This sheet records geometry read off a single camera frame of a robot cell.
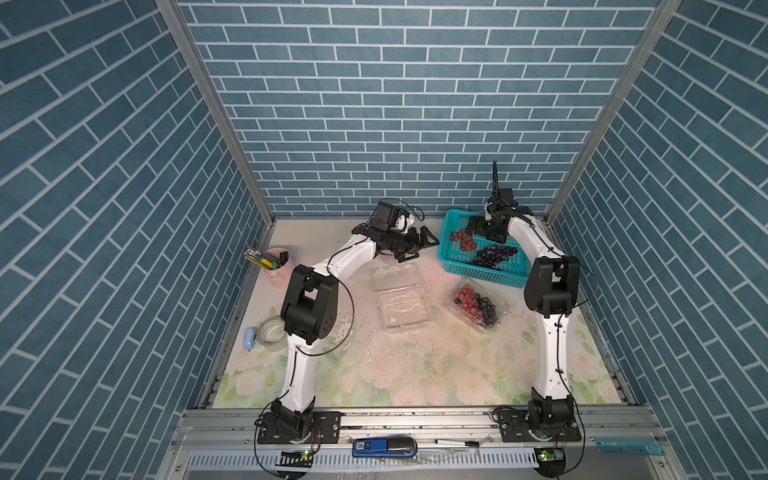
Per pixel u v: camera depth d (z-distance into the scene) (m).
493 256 1.05
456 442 0.72
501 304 0.91
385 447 0.67
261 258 0.91
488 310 0.91
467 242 1.09
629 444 0.72
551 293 0.63
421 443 0.73
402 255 0.87
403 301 0.96
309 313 0.55
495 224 0.83
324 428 0.74
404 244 0.83
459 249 1.11
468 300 0.91
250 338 0.87
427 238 0.83
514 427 0.74
